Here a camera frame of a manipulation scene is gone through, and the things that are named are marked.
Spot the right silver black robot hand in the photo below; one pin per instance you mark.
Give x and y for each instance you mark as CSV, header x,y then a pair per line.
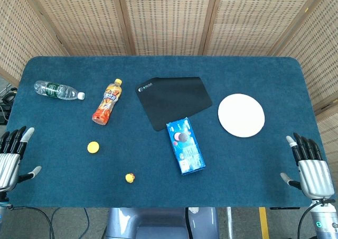
x,y
315,176

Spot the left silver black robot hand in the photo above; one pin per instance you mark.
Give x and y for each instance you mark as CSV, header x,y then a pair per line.
x,y
9,167

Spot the small yellow toy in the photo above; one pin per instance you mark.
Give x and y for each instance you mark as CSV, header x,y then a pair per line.
x,y
130,178

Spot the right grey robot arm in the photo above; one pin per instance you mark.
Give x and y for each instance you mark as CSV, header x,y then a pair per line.
x,y
323,220

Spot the round white plate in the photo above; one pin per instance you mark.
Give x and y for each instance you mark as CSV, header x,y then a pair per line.
x,y
241,115

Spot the clear water bottle green label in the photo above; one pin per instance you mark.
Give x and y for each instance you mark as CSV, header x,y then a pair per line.
x,y
52,90

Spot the orange drink bottle yellow cap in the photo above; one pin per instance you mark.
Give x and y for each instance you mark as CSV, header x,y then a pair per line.
x,y
108,104

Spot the woven bamboo screen panel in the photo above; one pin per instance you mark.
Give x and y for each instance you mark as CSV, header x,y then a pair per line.
x,y
23,32
169,19
319,51
84,19
253,19

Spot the blue cookie box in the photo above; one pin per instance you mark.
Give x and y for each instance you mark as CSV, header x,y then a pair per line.
x,y
186,146

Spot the blue felt table cloth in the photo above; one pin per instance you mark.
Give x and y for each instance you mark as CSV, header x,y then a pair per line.
x,y
158,191

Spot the grey robot torso base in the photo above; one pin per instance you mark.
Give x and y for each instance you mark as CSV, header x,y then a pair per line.
x,y
158,223

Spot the black mouse pad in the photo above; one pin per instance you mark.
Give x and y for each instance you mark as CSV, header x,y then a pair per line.
x,y
174,101

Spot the white table leg post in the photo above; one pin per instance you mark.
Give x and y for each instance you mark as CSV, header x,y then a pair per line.
x,y
229,223

